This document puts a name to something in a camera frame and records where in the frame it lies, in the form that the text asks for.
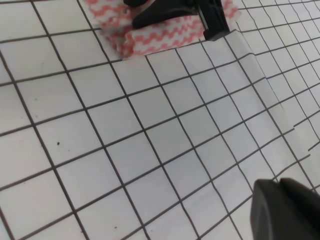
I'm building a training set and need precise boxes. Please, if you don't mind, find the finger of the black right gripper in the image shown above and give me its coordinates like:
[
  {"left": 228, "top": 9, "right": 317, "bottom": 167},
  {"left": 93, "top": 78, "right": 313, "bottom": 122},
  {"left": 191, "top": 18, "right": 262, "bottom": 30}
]
[
  {"left": 123, "top": 0, "right": 148, "bottom": 8},
  {"left": 132, "top": 0, "right": 198, "bottom": 29}
]

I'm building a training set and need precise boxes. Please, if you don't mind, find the white black-grid tablecloth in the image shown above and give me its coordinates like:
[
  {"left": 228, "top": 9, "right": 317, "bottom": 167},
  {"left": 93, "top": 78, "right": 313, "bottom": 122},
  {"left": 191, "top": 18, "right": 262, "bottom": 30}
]
[{"left": 0, "top": 0, "right": 320, "bottom": 240}]

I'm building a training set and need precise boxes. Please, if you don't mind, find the pink wavy striped towel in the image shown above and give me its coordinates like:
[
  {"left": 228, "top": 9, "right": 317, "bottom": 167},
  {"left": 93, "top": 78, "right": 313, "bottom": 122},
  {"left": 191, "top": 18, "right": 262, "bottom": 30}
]
[{"left": 86, "top": 0, "right": 241, "bottom": 58}]

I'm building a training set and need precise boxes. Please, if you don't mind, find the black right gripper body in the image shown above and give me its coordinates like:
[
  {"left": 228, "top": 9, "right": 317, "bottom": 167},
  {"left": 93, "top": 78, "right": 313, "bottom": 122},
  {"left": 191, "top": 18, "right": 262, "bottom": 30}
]
[{"left": 194, "top": 0, "right": 230, "bottom": 41}]

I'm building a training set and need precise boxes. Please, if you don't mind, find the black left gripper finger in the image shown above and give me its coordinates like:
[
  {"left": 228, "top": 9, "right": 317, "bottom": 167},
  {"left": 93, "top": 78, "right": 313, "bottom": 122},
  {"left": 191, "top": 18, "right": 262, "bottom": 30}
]
[{"left": 250, "top": 178, "right": 320, "bottom": 240}]

